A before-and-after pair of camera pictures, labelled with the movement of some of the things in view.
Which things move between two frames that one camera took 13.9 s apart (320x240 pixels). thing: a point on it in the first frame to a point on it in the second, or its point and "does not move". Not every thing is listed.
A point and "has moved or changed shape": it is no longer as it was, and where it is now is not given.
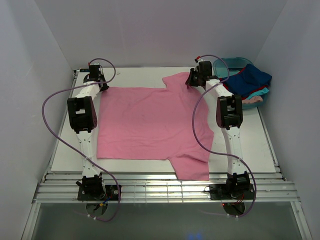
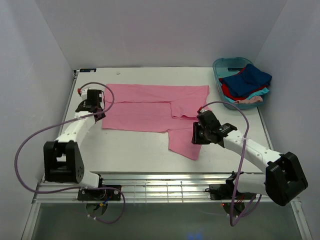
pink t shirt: x=170 y=123 has moved or changed shape
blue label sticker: x=86 y=70 does not move
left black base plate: x=113 y=192 does not move
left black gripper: x=102 y=86 to x=99 y=114
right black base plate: x=220 y=192 does not move
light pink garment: x=253 y=99 does not move
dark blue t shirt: x=250 y=79 does not move
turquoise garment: x=264 y=91 does not move
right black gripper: x=191 y=80 to x=196 y=133
